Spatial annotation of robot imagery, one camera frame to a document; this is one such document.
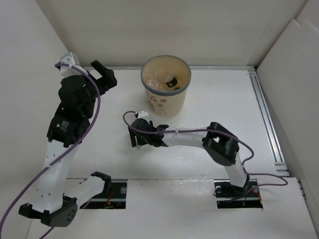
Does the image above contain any beige bin with grey rim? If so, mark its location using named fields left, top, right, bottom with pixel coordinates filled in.
left=141, top=55, right=191, bottom=117

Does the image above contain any purple cable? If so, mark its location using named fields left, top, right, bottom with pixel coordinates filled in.
left=123, top=111, right=289, bottom=202
left=0, top=63, right=102, bottom=236

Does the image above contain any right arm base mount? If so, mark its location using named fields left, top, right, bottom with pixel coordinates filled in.
left=213, top=179, right=263, bottom=209

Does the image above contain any aluminium rail frame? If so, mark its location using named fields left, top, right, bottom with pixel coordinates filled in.
left=71, top=66, right=288, bottom=179

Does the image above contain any clear bottle white cap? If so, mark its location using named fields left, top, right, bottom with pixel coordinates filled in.
left=145, top=71, right=159, bottom=81
left=147, top=79, right=160, bottom=91

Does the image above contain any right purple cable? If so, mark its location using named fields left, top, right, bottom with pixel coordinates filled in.
left=123, top=111, right=289, bottom=202

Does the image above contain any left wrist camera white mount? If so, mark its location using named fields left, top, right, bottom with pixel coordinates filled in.
left=60, top=52, right=83, bottom=78

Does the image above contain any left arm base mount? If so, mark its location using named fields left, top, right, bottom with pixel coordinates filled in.
left=80, top=171, right=128, bottom=210

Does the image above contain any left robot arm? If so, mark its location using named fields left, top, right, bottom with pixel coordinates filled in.
left=18, top=60, right=117, bottom=228

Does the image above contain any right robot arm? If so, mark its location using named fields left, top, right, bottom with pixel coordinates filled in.
left=128, top=119, right=250, bottom=197

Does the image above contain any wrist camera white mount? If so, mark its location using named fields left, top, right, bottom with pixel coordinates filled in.
left=135, top=110, right=149, bottom=119
left=60, top=52, right=83, bottom=78

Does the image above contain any small bottle with black cap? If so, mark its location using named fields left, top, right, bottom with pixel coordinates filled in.
left=163, top=73, right=178, bottom=91

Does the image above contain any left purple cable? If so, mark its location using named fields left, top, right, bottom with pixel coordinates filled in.
left=0, top=63, right=102, bottom=236

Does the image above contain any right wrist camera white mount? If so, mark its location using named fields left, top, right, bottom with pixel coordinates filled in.
left=135, top=110, right=149, bottom=119

